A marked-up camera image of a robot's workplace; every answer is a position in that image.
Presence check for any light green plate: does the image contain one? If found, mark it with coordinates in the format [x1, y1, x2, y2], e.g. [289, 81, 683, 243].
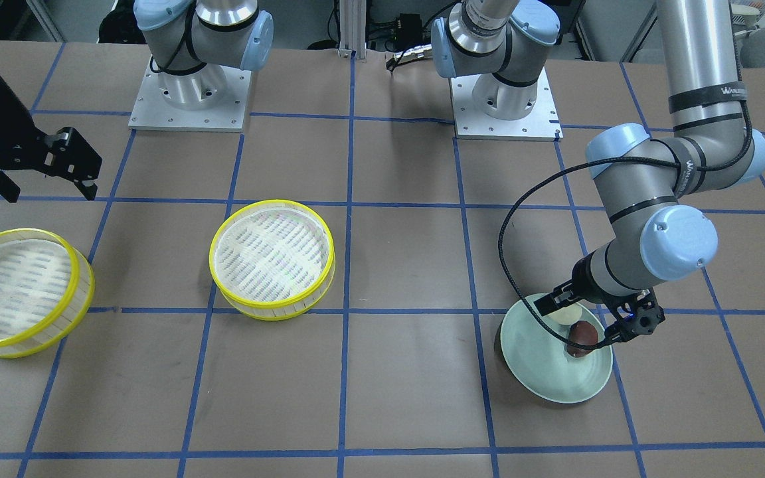
[499, 293, 614, 404]

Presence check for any aluminium frame post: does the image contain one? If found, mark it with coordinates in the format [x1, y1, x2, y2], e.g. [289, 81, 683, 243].
[337, 0, 367, 62]

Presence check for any side yellow steamer basket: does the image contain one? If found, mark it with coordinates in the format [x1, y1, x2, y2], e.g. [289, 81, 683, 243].
[0, 228, 95, 359]

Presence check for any center yellow steamer basket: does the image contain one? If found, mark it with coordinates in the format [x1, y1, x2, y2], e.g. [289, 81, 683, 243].
[209, 199, 336, 321]

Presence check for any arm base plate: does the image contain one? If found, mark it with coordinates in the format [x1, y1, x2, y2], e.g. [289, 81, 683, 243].
[450, 68, 562, 141]
[128, 61, 254, 133]

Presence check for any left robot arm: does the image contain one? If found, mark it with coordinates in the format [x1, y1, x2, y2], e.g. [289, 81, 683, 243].
[430, 1, 765, 357]

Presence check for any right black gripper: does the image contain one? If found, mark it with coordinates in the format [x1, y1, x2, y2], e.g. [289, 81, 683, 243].
[0, 75, 102, 203]

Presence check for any dark red bun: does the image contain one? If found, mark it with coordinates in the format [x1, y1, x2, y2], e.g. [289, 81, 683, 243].
[566, 321, 600, 359]

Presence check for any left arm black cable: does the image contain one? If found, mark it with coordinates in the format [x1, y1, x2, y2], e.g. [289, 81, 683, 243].
[497, 100, 754, 354]

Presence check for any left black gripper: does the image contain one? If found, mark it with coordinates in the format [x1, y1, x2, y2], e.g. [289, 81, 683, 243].
[533, 256, 666, 353]

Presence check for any white bun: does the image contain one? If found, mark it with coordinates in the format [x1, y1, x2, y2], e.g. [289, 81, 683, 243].
[544, 303, 585, 326]

